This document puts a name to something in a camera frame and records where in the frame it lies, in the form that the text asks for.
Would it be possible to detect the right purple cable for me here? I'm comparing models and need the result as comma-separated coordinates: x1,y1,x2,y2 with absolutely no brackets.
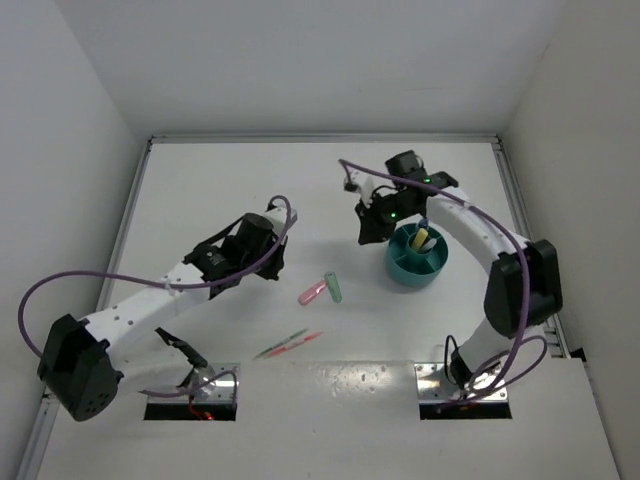
338,159,549,406

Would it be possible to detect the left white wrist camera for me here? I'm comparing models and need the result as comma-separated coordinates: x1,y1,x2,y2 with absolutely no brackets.
264,205,298,231

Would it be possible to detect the teal round divided container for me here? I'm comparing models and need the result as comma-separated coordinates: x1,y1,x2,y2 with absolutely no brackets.
385,224,449,289

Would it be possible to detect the green highlighter marker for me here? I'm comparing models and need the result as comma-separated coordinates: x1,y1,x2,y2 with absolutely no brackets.
324,271,343,304

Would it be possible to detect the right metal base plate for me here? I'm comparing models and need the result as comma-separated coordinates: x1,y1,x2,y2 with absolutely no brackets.
414,362,508,405

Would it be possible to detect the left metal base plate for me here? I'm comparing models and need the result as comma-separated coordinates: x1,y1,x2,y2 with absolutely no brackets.
142,363,241,406

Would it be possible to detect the white item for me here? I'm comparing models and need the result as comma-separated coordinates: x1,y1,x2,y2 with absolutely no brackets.
421,238,438,253

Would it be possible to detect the yellow highlighter marker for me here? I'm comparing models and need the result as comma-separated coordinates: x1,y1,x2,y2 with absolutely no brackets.
411,228,429,252

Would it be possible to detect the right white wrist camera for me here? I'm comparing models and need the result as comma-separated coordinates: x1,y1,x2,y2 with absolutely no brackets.
343,168,375,208

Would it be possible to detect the metal base plate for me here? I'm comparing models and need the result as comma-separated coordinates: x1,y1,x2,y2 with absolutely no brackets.
142,363,241,406
414,362,508,405

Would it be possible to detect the red thin pen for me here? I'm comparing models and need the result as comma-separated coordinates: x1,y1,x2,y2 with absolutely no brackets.
267,332,324,358

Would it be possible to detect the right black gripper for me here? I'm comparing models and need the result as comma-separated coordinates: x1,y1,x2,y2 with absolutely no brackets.
355,191,416,246

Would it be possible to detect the pink highlighter marker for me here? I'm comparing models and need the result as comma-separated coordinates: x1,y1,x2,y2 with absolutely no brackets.
297,280,327,306

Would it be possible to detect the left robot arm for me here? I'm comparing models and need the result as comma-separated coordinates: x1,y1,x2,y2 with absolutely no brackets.
37,204,297,422

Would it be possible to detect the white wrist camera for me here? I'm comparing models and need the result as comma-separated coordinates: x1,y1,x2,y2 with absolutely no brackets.
343,168,375,208
264,205,298,231

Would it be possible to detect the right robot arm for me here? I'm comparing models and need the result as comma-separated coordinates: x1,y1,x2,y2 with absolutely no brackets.
341,150,563,401

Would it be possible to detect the green thin pen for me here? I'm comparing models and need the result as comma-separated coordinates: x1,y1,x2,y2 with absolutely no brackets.
252,328,308,360

